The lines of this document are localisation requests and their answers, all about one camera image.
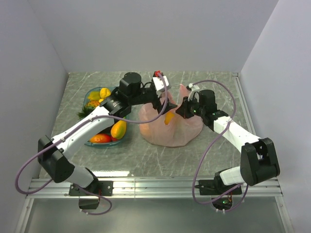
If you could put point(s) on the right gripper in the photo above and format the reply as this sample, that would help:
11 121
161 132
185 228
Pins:
183 110

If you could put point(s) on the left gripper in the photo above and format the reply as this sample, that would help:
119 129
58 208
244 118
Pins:
157 104

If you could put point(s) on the orange peach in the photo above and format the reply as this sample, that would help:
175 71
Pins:
168 117

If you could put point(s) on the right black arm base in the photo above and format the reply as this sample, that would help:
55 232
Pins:
215 188

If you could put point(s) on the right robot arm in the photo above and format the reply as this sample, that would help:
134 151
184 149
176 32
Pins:
258 161

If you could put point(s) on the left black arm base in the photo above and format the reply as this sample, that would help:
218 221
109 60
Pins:
90 197

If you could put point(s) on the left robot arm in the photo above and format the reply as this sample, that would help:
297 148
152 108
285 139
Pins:
55 153

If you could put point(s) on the orange mango at tray bottom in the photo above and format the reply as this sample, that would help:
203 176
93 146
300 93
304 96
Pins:
118 130

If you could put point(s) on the teal plastic fruit tray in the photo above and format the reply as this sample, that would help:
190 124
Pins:
114 142

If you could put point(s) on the small yellow knobbly fruit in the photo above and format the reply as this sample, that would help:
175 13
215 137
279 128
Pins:
104 93

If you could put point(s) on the red orange long fruit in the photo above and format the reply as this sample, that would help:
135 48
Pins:
100 138

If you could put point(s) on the yellow star fruit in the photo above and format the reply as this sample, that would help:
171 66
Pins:
94 95

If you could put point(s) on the orange pineapple body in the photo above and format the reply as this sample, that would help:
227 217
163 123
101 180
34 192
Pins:
92 104

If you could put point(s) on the green pineapple crown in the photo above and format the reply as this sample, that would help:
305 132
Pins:
85 112

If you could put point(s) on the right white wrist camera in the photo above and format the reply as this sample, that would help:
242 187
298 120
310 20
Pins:
192 90

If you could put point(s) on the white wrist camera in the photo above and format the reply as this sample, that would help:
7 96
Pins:
192 90
160 81

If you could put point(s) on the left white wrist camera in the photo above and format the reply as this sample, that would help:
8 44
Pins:
160 81

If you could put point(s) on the aluminium mounting rail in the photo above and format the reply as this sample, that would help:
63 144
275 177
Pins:
160 187

